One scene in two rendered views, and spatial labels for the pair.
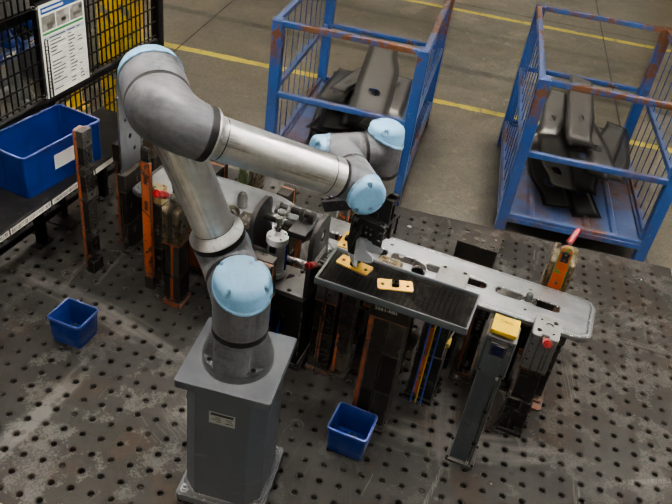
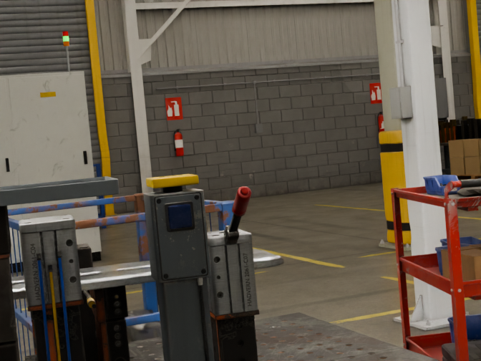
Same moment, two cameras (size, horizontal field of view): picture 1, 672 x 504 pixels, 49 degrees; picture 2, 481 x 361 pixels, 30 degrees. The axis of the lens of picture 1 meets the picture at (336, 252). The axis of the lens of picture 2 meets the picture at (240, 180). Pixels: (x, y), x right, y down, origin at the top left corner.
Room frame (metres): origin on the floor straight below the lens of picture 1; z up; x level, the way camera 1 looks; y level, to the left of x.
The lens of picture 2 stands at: (0.23, 0.10, 1.21)
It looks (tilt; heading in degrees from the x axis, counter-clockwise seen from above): 3 degrees down; 330
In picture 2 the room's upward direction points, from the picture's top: 5 degrees counter-clockwise
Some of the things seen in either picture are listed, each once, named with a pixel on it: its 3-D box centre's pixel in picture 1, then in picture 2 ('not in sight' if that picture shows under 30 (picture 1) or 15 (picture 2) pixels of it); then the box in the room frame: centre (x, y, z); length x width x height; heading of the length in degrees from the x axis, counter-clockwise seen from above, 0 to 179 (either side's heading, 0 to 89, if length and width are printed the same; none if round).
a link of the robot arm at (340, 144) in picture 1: (340, 155); not in sight; (1.31, 0.02, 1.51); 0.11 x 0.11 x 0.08; 24
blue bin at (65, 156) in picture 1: (44, 149); not in sight; (1.83, 0.88, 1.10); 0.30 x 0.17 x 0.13; 158
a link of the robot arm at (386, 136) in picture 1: (382, 148); not in sight; (1.36, -0.06, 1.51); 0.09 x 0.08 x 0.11; 114
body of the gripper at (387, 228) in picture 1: (375, 213); not in sight; (1.36, -0.07, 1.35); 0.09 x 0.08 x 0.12; 63
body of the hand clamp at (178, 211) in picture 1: (176, 254); not in sight; (1.72, 0.46, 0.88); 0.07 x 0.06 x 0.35; 164
